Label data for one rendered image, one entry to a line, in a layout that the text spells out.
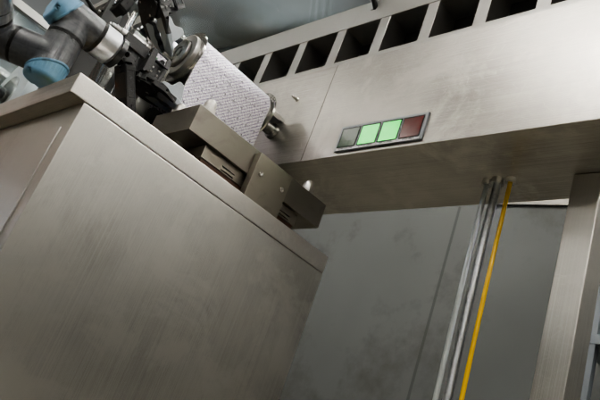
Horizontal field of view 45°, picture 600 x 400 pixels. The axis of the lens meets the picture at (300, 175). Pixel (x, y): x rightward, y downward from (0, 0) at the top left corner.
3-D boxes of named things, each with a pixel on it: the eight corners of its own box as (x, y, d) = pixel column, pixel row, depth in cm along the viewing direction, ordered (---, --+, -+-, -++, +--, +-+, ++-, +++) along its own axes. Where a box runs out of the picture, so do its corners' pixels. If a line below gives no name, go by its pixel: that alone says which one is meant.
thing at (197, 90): (159, 134, 158) (192, 68, 166) (233, 188, 172) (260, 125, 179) (161, 134, 158) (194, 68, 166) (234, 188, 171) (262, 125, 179)
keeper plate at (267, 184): (236, 198, 146) (255, 153, 151) (269, 221, 152) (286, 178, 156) (244, 197, 144) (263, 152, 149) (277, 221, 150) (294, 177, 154)
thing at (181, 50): (193, 43, 168) (172, 67, 168) (198, 48, 169) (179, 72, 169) (183, 36, 174) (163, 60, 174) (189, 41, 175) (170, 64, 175)
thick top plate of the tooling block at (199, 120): (144, 138, 151) (156, 115, 153) (270, 230, 173) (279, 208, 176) (188, 129, 139) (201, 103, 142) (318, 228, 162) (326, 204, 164)
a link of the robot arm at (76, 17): (33, 25, 144) (53, -7, 148) (78, 58, 150) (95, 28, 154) (51, 15, 139) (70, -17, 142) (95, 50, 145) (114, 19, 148)
